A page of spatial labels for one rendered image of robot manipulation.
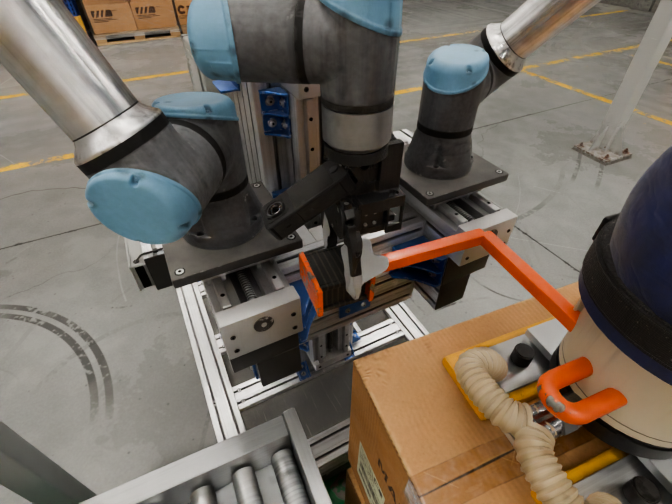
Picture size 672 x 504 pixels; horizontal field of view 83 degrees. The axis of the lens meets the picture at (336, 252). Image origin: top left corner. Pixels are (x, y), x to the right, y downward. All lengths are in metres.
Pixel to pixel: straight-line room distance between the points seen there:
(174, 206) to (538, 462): 0.48
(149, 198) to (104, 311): 1.76
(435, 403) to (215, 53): 0.51
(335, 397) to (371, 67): 1.19
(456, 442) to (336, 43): 0.49
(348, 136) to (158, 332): 1.71
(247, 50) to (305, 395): 1.20
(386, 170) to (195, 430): 1.40
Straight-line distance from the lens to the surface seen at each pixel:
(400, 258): 0.57
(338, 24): 0.37
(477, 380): 0.53
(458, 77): 0.80
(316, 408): 1.40
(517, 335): 0.68
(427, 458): 0.57
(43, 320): 2.34
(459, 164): 0.86
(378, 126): 0.40
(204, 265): 0.65
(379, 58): 0.38
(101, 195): 0.50
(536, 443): 0.51
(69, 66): 0.49
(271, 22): 0.39
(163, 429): 1.72
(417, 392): 0.60
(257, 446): 0.95
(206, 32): 0.40
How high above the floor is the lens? 1.47
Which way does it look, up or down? 42 degrees down
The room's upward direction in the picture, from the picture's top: straight up
